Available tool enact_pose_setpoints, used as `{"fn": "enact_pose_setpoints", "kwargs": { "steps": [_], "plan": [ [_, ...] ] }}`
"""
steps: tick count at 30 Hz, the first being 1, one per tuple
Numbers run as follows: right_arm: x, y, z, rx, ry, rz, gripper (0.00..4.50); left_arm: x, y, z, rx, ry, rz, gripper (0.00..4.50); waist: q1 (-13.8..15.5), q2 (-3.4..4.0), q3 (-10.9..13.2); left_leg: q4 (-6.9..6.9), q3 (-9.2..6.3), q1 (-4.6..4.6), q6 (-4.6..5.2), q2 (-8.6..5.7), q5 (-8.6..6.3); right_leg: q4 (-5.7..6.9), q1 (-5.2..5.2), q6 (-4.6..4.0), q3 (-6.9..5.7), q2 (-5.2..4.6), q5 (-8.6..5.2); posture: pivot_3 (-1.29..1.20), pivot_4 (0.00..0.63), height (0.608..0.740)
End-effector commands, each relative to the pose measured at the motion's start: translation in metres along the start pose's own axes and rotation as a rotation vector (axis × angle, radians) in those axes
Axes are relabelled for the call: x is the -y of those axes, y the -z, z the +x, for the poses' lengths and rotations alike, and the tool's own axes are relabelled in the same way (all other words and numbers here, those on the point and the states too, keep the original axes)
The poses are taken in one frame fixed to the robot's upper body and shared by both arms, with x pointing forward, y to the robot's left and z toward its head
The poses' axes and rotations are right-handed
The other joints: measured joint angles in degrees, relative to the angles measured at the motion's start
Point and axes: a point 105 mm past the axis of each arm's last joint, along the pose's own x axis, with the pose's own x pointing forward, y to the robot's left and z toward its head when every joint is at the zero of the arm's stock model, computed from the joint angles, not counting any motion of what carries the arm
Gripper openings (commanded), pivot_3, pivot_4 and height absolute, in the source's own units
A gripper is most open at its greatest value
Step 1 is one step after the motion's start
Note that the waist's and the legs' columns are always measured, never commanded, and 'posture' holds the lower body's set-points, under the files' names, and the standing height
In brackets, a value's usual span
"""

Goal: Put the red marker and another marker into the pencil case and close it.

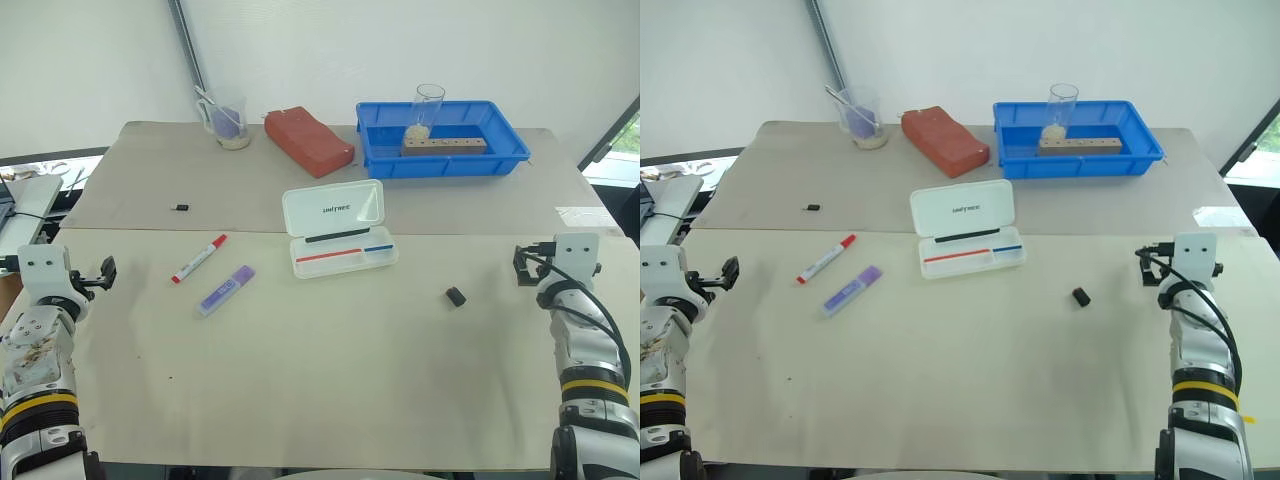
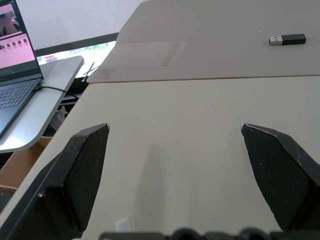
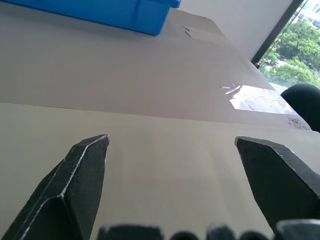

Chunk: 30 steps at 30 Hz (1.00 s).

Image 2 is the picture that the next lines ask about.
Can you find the black USB dongle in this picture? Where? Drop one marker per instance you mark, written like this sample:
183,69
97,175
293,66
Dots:
287,40

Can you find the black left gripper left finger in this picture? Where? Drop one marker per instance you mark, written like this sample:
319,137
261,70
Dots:
75,180

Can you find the grey laptop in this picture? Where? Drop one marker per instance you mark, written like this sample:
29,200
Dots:
15,62

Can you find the brown cardboard box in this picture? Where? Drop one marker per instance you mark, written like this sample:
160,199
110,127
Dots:
21,165

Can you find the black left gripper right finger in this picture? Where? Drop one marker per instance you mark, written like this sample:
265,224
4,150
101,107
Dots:
282,175

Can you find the grey laptop stand table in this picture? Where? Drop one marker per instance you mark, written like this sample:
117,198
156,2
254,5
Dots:
42,105

